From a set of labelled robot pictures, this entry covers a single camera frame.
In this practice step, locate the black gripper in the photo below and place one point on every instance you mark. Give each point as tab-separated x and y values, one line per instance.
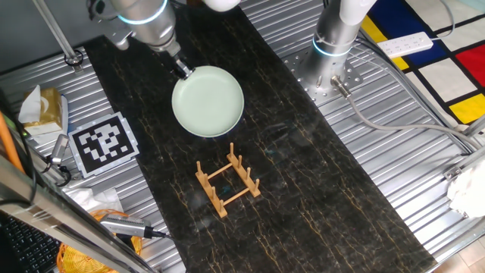
179	62

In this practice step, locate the pale green round dish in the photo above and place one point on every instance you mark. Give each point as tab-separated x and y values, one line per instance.
208	102

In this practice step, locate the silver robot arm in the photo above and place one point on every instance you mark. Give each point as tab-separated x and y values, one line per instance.
333	34

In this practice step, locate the wooden dish rack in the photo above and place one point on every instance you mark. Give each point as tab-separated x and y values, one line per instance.
206	186

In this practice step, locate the black white marker board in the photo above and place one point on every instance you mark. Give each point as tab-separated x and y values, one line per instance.
102	144

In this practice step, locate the golden tissue box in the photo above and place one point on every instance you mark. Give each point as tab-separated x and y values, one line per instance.
49	110

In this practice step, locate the clear plastic bag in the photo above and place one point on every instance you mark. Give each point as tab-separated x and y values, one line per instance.
94	199

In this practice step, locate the orange tube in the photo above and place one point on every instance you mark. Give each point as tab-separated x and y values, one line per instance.
8	144

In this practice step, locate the white power strip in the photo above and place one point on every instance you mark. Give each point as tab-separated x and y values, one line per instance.
405	44

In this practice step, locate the yellow wicker basket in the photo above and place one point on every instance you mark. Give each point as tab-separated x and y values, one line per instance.
76	261

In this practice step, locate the black keyboard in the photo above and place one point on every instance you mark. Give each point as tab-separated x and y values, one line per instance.
26	246

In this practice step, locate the colourful block pattern mat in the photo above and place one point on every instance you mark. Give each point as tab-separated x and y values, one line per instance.
447	76

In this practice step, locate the white crumpled cloth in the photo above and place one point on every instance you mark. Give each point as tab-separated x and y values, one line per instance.
468	193

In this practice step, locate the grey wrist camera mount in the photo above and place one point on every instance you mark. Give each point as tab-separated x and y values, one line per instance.
117	36

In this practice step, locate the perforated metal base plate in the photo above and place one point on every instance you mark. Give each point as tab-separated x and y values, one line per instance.
299	68

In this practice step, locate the silver depth camera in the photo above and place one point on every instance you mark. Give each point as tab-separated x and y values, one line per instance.
60	148
123	226

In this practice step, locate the aluminium frame bar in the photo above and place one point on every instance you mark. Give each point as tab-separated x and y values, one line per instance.
57	220

